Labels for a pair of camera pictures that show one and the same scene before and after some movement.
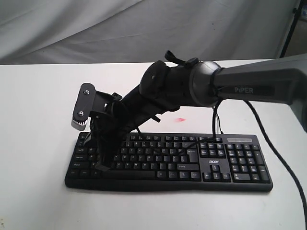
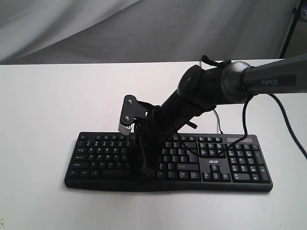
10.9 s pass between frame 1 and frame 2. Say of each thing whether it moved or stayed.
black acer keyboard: stayed
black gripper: moved
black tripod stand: stayed
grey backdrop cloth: stayed
